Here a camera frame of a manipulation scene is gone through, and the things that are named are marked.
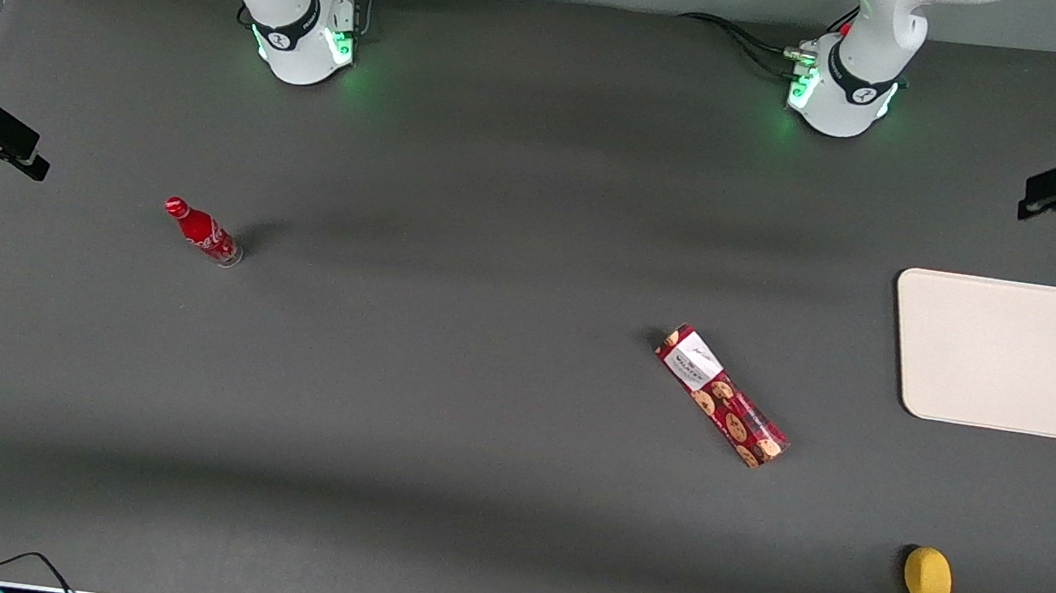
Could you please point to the red cookie box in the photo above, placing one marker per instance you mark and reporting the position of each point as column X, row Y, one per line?
column 722, row 398

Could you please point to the cream plastic tray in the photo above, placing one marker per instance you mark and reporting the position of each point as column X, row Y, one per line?
column 1019, row 357

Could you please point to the red cola bottle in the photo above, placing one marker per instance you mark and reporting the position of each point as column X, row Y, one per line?
column 203, row 233

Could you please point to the yellow lemon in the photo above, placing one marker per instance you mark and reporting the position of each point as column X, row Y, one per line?
column 928, row 577

